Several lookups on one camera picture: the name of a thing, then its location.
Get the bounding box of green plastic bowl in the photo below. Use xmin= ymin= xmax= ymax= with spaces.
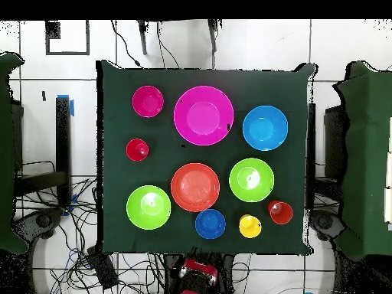
xmin=228 ymin=157 xmax=276 ymax=204
xmin=126 ymin=185 xmax=172 ymax=231

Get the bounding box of large orange bowl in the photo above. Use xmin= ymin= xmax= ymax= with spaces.
xmin=170 ymin=162 xmax=221 ymax=213

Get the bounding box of black tripod leg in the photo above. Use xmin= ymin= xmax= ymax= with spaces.
xmin=136 ymin=20 xmax=149 ymax=56
xmin=207 ymin=20 xmax=219 ymax=54

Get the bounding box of black floor cable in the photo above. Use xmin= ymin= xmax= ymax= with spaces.
xmin=110 ymin=20 xmax=142 ymax=69

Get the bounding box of black square floor frame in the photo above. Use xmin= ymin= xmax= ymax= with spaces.
xmin=44 ymin=20 xmax=90 ymax=57

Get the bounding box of black box on floor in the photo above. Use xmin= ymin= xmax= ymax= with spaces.
xmin=86 ymin=246 xmax=119 ymax=290

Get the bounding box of orange plastic cup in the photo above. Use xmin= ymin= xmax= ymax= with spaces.
xmin=267 ymin=200 xmax=294 ymax=226

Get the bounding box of small crimson bowl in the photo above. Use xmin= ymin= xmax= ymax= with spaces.
xmin=132 ymin=85 xmax=165 ymax=119

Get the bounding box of red plastic cup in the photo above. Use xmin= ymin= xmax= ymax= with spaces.
xmin=125 ymin=138 xmax=150 ymax=162

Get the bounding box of small dark blue bowl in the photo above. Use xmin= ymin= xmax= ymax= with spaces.
xmin=194 ymin=208 xmax=227 ymax=240

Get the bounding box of green cloth side table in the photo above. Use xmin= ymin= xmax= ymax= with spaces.
xmin=332 ymin=60 xmax=392 ymax=261
xmin=0 ymin=51 xmax=29 ymax=255

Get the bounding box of light blue bowl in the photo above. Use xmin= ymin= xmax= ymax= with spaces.
xmin=242 ymin=105 xmax=289 ymax=152

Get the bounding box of large pink bowl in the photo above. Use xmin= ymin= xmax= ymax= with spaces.
xmin=173 ymin=85 xmax=235 ymax=147

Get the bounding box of black round pedestal base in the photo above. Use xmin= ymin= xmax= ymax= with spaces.
xmin=13 ymin=207 xmax=64 ymax=240

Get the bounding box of black metal stand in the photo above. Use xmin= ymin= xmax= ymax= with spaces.
xmin=13 ymin=96 xmax=72 ymax=207

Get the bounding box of yellow plastic cup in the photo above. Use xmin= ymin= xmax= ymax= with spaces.
xmin=238 ymin=214 xmax=263 ymax=239

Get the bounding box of black upright post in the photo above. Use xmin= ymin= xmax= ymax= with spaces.
xmin=306 ymin=103 xmax=317 ymax=212

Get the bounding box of dark green table cloth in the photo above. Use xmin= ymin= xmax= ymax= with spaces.
xmin=96 ymin=60 xmax=316 ymax=256

